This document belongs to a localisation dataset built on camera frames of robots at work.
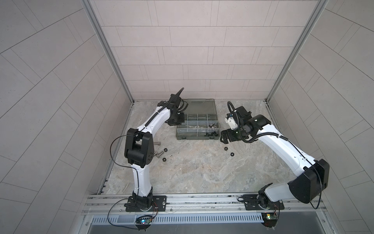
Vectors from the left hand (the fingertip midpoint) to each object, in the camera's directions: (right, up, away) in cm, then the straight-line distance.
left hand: (185, 120), depth 91 cm
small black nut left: (-12, -18, -2) cm, 22 cm away
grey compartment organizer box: (+10, -2, +8) cm, 13 cm away
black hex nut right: (+29, -21, -3) cm, 36 cm away
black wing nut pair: (+15, -10, +5) cm, 18 cm away
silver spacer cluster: (-17, -20, -5) cm, 27 cm away
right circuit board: (+41, -45, -23) cm, 66 cm away
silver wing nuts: (+18, -4, +8) cm, 20 cm away
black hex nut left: (-13, -23, -5) cm, 27 cm away
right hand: (+23, -9, -13) cm, 28 cm away
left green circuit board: (-17, -44, -27) cm, 54 cm away
